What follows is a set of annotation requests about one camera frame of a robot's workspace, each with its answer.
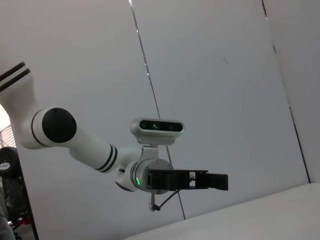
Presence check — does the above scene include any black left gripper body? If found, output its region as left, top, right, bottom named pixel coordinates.
left=146, top=169, right=210, bottom=193

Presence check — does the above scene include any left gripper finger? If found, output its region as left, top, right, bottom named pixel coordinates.
left=205, top=173, right=229, bottom=192

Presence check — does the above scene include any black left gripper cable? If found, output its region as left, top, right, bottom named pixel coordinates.
left=148, top=189, right=181, bottom=212

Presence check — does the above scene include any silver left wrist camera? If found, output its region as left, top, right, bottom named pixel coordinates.
left=129, top=117, right=185, bottom=161

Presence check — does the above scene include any black vertical post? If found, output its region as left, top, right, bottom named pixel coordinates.
left=14, top=139, right=40, bottom=240

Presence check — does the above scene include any wire fan guard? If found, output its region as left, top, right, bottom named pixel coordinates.
left=0, top=124, right=17, bottom=149

